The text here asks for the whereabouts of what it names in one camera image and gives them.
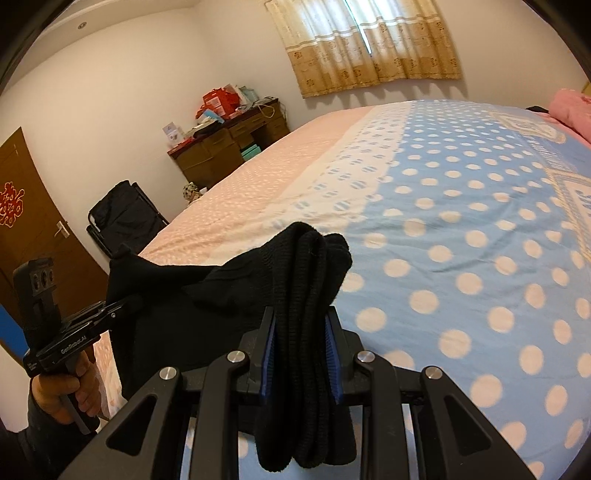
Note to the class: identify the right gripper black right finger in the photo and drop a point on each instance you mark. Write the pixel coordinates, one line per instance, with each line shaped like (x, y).
(415, 424)

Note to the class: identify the dark wooden desk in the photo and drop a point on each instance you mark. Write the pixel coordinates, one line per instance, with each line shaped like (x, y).
(212, 154)

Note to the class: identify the beige patterned window curtain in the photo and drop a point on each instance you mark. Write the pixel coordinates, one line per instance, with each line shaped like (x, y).
(334, 46)

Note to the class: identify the pink folded blanket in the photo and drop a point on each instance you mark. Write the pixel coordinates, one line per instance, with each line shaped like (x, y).
(573, 109)

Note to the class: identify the black folding chair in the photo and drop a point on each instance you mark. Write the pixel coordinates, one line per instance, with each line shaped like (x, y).
(125, 216)

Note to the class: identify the teal box under desk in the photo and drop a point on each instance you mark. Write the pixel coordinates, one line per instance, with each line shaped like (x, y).
(250, 152)

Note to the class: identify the pink and blue bedspread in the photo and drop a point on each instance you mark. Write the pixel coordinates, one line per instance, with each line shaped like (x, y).
(469, 226)

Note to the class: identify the silver door handle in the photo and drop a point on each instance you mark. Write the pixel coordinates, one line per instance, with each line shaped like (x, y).
(62, 230)

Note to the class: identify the red door decoration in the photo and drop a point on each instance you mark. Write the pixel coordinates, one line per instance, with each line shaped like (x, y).
(11, 204)

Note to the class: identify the left hand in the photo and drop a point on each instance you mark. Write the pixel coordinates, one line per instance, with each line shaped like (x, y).
(83, 384)

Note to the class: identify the white greeting card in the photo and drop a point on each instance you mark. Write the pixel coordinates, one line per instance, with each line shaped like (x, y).
(174, 134)

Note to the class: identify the red gift boxes pile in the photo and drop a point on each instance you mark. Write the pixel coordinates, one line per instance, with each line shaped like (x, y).
(224, 102)

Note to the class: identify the floral bag on floor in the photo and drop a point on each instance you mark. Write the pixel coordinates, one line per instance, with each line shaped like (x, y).
(191, 192)

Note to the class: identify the black pants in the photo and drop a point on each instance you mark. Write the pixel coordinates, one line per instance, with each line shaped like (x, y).
(187, 316)

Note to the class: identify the brown wooden door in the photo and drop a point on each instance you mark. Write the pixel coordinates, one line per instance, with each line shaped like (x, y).
(80, 280)

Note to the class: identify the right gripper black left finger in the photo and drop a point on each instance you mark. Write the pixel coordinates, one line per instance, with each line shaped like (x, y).
(146, 438)

